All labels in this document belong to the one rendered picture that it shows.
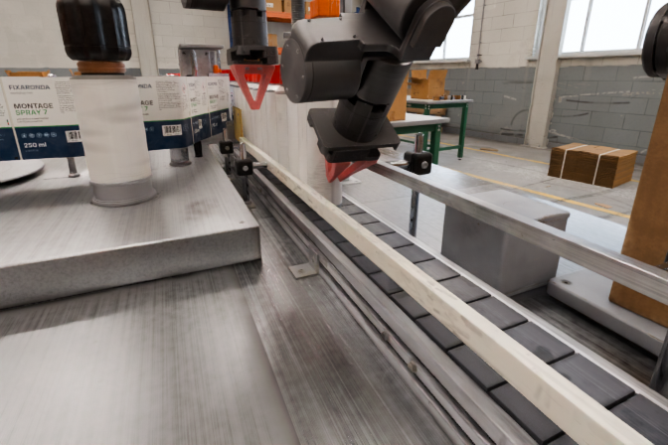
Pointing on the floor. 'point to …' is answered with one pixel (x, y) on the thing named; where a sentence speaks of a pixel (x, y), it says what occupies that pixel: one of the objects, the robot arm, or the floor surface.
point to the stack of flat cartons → (592, 164)
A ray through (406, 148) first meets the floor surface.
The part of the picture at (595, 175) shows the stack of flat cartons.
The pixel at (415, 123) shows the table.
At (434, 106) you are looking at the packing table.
